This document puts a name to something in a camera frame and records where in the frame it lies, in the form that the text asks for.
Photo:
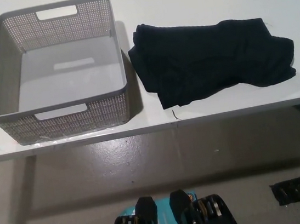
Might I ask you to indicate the black t-shirt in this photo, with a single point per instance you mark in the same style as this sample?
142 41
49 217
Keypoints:
209 60

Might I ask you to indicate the black left robot leg block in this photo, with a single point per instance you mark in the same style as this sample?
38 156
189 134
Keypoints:
145 214

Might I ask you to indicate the black robot leg block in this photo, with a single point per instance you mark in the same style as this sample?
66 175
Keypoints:
208 220
145 214

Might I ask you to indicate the black right robot leg block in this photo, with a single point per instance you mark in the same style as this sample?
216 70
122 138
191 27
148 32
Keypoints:
208 220

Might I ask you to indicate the grey perforated plastic basket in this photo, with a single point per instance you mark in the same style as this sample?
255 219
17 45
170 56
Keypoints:
69 64

